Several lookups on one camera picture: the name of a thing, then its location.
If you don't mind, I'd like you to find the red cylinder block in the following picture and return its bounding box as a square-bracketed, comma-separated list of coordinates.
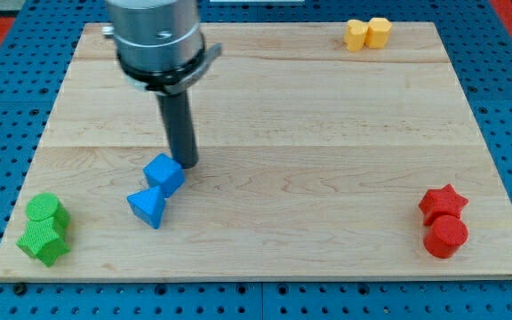
[423, 215, 469, 259]

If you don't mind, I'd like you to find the green cylinder block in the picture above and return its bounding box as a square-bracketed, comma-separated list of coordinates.
[26, 193, 70, 228]

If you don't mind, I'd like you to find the blue triangle block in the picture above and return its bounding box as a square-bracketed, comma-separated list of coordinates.
[126, 186, 166, 229]

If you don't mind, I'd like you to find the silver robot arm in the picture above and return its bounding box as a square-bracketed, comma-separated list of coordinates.
[106, 0, 222, 96]

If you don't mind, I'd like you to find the yellow hexagon block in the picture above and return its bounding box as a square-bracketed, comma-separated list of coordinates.
[365, 17, 393, 49]

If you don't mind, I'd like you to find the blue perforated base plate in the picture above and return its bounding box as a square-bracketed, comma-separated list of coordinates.
[0, 0, 512, 319]

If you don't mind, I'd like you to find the wooden board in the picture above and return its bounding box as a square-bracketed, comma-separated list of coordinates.
[0, 22, 512, 283]

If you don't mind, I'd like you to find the blue cube block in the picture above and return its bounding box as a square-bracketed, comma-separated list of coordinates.
[143, 154, 185, 198]

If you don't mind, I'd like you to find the green star block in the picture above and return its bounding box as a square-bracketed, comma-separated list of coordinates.
[16, 218, 70, 268]

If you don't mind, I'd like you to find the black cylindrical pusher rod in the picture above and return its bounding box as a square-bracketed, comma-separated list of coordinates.
[156, 92, 198, 169]

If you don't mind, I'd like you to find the red star block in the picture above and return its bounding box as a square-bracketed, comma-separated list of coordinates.
[418, 184, 468, 226]

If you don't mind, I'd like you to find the yellow heart block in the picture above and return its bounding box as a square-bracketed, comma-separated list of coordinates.
[344, 20, 369, 52]

